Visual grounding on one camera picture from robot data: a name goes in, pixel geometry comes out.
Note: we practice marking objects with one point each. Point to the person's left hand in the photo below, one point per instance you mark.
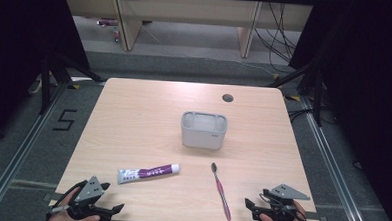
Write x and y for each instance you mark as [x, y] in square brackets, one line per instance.
[75, 220]

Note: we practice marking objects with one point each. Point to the pink item on floor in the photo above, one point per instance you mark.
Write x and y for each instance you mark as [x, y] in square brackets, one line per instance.
[107, 22]

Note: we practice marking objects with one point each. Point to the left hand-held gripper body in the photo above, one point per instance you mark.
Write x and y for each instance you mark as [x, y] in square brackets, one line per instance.
[90, 191]

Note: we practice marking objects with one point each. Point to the white purple toothpaste tube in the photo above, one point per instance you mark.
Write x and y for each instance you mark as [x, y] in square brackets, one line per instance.
[148, 172]

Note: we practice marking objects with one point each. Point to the small bottle on floor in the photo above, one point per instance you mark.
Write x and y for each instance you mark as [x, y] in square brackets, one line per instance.
[116, 35]

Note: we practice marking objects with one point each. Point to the black curtain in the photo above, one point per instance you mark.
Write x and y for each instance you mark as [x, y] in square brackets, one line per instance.
[368, 81]
[23, 49]

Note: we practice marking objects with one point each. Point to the aluminium floor rail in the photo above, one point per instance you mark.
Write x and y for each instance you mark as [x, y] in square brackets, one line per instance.
[22, 149]
[335, 170]

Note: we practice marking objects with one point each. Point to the pink toothbrush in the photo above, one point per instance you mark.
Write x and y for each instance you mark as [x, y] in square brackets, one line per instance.
[221, 191]

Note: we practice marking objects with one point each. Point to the black metal stand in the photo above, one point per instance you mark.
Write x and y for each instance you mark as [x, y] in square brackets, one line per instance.
[45, 84]
[318, 96]

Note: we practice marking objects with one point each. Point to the yellow black floor tape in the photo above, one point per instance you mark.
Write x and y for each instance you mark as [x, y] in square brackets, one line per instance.
[294, 97]
[75, 86]

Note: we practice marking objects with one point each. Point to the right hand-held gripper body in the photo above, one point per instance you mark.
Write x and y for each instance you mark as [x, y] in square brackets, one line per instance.
[281, 207]

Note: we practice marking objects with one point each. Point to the grey plastic toothbrush holder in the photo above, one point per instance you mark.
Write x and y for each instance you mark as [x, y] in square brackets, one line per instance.
[201, 137]

